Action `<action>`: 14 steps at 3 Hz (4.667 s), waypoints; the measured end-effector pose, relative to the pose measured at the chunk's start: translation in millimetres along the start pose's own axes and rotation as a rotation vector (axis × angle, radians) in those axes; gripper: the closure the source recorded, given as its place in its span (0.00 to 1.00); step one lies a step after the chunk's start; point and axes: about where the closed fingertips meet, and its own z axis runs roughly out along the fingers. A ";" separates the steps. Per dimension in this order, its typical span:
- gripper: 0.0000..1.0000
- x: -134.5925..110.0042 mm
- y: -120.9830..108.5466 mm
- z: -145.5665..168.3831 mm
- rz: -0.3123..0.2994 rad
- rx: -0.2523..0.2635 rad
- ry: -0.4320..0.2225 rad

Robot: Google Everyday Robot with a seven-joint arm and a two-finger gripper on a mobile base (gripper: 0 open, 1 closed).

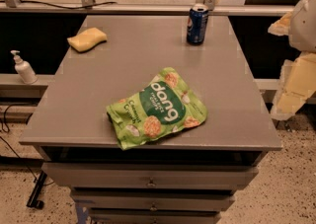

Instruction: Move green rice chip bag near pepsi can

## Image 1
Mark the blue pepsi can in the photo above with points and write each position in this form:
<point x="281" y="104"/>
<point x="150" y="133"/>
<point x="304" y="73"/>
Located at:
<point x="197" y="23"/>

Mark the black metal floor bracket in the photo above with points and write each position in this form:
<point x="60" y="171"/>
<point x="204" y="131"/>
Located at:
<point x="33" y="201"/>

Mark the green rice chip bag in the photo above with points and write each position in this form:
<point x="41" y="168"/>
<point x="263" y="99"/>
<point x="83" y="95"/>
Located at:
<point x="164" y="107"/>

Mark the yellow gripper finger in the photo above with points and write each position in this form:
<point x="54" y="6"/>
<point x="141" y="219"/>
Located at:
<point x="281" y="26"/>
<point x="297" y="83"/>

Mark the white pump bottle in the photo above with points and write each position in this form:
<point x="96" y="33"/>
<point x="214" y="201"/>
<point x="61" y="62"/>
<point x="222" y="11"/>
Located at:
<point x="24" y="68"/>

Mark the top drawer knob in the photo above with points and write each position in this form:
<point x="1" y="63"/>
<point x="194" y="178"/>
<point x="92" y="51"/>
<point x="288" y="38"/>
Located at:
<point x="151" y="184"/>

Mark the yellow sponge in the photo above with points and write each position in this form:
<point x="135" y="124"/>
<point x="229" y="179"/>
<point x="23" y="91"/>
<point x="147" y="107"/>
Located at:
<point x="87" y="39"/>

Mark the drawer knob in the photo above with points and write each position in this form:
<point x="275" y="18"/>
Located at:
<point x="151" y="184"/>
<point x="153" y="208"/>

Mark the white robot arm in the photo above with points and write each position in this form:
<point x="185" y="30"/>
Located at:
<point x="302" y="30"/>

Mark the grey drawer cabinet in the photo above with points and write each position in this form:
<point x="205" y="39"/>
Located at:
<point x="197" y="170"/>

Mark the middle drawer knob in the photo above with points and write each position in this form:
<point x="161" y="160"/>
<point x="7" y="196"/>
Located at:
<point x="153" y="208"/>

